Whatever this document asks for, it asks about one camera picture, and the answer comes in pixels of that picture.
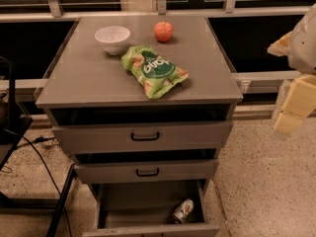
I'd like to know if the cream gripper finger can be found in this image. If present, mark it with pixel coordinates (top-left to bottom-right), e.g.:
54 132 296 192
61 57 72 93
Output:
274 74 316 135
268 32 292 56

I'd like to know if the silver 7up can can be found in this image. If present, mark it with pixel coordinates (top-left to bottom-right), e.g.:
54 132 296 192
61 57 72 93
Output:
172 198 195 224

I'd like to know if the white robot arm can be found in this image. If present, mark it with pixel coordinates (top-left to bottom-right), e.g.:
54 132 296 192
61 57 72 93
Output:
268 4 316 135

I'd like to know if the grey drawer cabinet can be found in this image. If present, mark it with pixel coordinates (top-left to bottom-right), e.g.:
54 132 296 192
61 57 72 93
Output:
37 16 242 189

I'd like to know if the grey middle drawer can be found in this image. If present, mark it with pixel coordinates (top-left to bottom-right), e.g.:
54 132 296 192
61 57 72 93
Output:
75 160 218 184

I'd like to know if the grey drawer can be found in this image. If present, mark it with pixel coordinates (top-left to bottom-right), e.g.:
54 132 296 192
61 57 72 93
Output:
82 181 219 237
75 160 218 184
52 121 232 154

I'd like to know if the grey top drawer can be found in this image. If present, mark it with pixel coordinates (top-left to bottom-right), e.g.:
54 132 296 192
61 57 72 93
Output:
52 121 232 154

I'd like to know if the grey bottom drawer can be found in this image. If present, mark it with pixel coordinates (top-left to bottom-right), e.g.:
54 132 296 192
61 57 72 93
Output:
82 181 219 237

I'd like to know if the red apple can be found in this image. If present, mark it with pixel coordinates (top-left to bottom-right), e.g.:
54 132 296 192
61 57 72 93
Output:
154 21 174 42

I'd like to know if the green snack bag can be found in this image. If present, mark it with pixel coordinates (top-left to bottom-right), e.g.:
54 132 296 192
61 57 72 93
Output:
121 44 189 100

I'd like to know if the white ceramic bowl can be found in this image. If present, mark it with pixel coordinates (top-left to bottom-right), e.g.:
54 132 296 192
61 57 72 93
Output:
95 26 130 55

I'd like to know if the metal window railing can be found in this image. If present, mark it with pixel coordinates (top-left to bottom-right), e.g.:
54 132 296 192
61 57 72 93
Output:
0 0 309 107

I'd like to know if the black cable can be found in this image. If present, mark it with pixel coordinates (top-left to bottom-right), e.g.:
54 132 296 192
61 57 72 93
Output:
3 128 73 237

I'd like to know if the black stand frame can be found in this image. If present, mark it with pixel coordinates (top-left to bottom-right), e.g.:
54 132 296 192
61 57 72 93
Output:
0 56 75 237

